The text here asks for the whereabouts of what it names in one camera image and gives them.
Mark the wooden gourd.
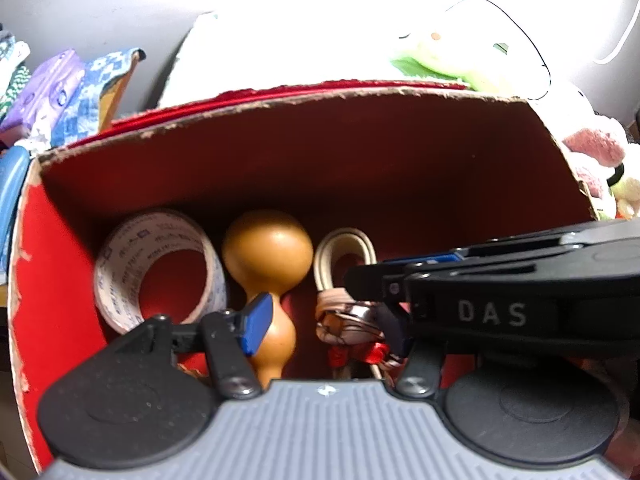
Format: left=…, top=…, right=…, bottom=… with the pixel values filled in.
left=222, top=210, right=314, bottom=387

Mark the roll of printed tape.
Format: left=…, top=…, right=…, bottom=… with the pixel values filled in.
left=93, top=210, right=228, bottom=334

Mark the brown pine cone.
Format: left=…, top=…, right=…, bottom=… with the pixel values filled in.
left=177, top=363, right=210, bottom=386

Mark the pink plush toy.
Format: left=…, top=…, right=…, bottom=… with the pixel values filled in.
left=562, top=114, right=628, bottom=198

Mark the red cardboard box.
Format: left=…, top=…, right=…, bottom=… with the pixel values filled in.
left=9, top=81, right=594, bottom=469

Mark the blue checkered cloth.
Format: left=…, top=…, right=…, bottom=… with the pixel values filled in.
left=51, top=47, right=146, bottom=148

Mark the light green frog plush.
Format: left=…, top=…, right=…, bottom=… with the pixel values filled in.
left=390, top=22, right=521, bottom=96

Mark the white pillow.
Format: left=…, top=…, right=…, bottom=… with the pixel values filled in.
left=157, top=12, right=401, bottom=108

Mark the pile of folded clothes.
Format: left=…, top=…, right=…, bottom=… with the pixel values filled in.
left=0, top=27, right=30, bottom=118

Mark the black cable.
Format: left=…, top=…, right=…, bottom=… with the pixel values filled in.
left=444, top=0, right=552, bottom=101

